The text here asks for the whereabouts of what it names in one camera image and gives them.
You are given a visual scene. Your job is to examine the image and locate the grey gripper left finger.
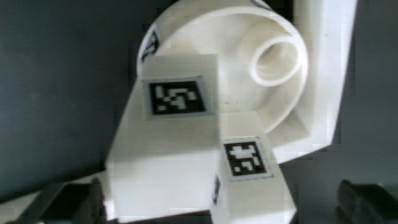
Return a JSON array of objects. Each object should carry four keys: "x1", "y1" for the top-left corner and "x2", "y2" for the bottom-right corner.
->
[{"x1": 15, "y1": 183, "x2": 65, "y2": 224}]

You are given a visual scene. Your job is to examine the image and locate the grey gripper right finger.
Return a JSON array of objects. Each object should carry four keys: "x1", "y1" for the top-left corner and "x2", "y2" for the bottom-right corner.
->
[{"x1": 335, "y1": 180, "x2": 398, "y2": 224}]

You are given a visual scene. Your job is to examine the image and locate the white stool leg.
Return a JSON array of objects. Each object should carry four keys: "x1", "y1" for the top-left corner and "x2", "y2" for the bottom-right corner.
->
[
  {"x1": 107, "y1": 55, "x2": 219, "y2": 223},
  {"x1": 212, "y1": 112, "x2": 297, "y2": 224}
]

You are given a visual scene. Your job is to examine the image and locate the white round stool seat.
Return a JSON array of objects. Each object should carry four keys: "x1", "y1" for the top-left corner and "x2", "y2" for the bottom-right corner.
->
[{"x1": 137, "y1": 0, "x2": 310, "y2": 133}]

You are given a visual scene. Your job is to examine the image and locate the white U-shaped obstacle fence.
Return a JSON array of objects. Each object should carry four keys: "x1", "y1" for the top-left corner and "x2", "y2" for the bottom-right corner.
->
[{"x1": 0, "y1": 0, "x2": 358, "y2": 224}]

